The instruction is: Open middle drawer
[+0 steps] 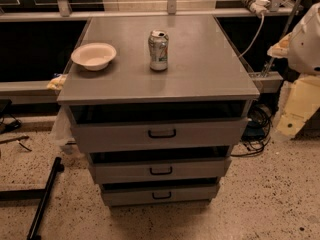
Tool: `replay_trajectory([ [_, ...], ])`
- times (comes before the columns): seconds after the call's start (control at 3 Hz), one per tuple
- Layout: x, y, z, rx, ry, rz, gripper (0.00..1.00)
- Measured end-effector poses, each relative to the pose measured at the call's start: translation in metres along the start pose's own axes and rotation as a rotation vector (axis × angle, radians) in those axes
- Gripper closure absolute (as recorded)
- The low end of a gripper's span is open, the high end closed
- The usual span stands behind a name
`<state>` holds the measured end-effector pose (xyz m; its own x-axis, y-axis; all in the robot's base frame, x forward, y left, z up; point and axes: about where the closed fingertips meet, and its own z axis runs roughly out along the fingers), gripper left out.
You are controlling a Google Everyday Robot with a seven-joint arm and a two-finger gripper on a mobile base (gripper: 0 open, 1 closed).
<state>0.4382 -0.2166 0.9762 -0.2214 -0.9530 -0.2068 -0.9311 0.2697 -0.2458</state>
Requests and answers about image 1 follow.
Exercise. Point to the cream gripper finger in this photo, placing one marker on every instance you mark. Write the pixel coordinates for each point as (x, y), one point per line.
(281, 48)
(298, 102)

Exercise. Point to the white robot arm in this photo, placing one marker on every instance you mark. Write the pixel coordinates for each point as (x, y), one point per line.
(301, 48)

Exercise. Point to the grey drawer cabinet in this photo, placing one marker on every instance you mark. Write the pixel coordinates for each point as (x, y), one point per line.
(204, 81)

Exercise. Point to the middle grey drawer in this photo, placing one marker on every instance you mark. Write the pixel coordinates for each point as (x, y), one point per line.
(159, 170)

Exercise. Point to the grey drawer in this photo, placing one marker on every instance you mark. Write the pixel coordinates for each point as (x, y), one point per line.
(92, 138)
(159, 170)
(140, 196)

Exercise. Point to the bottom grey drawer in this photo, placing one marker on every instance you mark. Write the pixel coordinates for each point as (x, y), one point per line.
(140, 196)

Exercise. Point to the top grey drawer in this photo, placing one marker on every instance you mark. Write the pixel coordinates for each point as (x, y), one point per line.
(92, 138)

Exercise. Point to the white power strip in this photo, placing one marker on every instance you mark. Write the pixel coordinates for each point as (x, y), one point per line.
(257, 7)

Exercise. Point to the silver soda can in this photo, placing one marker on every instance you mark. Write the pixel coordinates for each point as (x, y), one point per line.
(158, 43)

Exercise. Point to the white bowl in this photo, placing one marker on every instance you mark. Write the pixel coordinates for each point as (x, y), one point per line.
(94, 56)

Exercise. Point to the yellow snack bag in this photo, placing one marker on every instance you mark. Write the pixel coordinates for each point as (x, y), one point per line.
(57, 83)

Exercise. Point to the clear plastic bag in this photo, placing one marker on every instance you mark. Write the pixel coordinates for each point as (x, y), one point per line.
(61, 133)

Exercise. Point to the black floor stand bar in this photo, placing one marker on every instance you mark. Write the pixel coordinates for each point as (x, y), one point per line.
(42, 195)

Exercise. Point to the grey metal rail frame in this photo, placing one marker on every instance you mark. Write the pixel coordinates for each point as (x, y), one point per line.
(39, 36)

